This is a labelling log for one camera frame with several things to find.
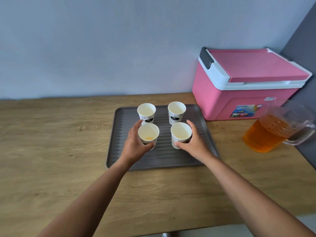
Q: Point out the person's right hand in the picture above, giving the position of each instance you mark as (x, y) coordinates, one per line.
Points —
(196, 146)

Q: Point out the white cabinet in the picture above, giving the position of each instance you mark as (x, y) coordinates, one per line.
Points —
(217, 234)

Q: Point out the grey ribbed tray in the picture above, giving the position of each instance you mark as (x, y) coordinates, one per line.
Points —
(163, 157)

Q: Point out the white paper cup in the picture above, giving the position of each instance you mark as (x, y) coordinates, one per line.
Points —
(148, 132)
(176, 109)
(181, 132)
(146, 111)

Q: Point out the pink cooler box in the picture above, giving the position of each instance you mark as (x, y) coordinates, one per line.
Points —
(217, 101)

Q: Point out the person's left forearm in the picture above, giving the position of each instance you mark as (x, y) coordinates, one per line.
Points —
(93, 202)

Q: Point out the clear pitcher orange drink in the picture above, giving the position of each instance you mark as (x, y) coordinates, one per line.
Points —
(261, 138)

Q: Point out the person's left hand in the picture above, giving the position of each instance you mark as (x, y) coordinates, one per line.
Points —
(133, 148)

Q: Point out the person's right forearm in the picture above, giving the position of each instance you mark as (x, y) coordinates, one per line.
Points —
(247, 197)

